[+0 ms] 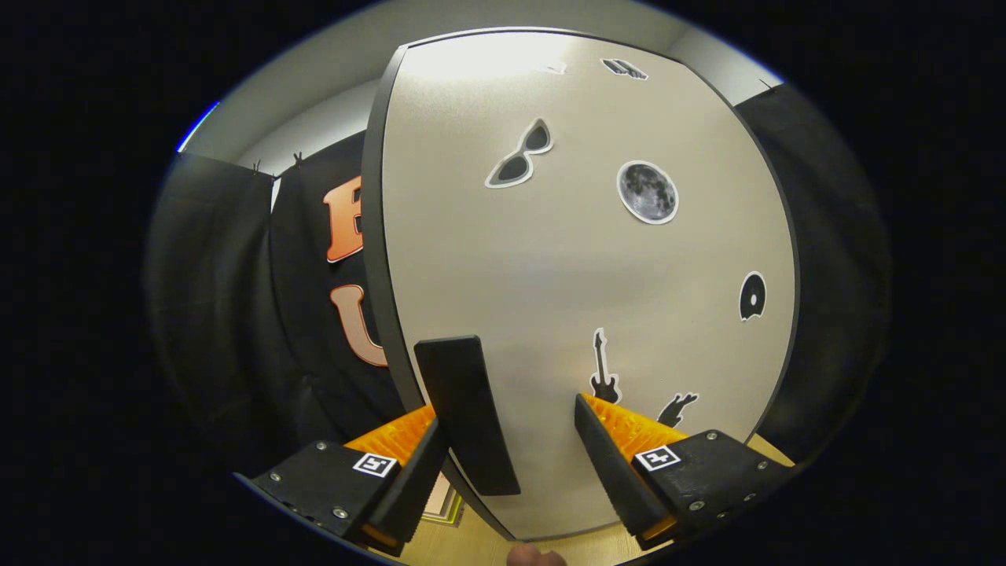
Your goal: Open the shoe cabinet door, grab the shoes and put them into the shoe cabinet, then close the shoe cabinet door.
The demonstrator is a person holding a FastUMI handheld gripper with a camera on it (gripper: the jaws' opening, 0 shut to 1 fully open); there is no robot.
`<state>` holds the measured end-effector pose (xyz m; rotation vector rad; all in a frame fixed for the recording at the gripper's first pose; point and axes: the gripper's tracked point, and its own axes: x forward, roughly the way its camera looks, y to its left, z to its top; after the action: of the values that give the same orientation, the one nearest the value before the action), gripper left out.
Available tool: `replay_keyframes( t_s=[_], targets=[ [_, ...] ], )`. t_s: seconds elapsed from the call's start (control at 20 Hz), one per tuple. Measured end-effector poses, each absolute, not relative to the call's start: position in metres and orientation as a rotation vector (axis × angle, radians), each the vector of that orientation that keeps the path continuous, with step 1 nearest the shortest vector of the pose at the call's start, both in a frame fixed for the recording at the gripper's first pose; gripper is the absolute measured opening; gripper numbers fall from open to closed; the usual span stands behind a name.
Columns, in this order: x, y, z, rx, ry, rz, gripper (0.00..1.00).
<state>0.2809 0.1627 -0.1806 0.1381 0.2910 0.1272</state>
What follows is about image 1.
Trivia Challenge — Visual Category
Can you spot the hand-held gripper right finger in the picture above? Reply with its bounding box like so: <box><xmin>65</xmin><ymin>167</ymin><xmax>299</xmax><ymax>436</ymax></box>
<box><xmin>574</xmin><ymin>395</ymin><xmax>795</xmax><ymax>559</ymax></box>

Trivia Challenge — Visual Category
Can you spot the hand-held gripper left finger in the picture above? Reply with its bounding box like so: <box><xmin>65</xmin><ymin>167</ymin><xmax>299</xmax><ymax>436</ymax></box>
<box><xmin>233</xmin><ymin>405</ymin><xmax>450</xmax><ymax>557</ymax></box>

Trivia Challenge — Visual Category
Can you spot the black door handle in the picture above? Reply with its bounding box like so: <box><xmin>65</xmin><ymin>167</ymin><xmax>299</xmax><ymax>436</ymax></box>
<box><xmin>414</xmin><ymin>336</ymin><xmax>522</xmax><ymax>497</ymax></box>

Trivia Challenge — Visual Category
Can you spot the beige shoe cabinet door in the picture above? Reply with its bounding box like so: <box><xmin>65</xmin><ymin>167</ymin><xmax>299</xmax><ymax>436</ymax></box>
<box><xmin>381</xmin><ymin>31</ymin><xmax>799</xmax><ymax>542</ymax></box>

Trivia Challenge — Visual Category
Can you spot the dark grey shoe cabinet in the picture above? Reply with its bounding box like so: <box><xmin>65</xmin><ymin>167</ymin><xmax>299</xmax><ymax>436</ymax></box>
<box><xmin>360</xmin><ymin>28</ymin><xmax>802</xmax><ymax>543</ymax></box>

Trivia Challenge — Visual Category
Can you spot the black backdrop cloth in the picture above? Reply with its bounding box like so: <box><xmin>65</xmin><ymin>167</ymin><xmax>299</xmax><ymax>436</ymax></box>
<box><xmin>144</xmin><ymin>79</ymin><xmax>893</xmax><ymax>472</ymax></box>

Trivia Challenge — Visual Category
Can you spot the narrow ceiling light strip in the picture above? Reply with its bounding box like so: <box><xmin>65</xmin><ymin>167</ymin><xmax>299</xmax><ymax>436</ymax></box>
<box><xmin>177</xmin><ymin>101</ymin><xmax>221</xmax><ymax>152</ymax></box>

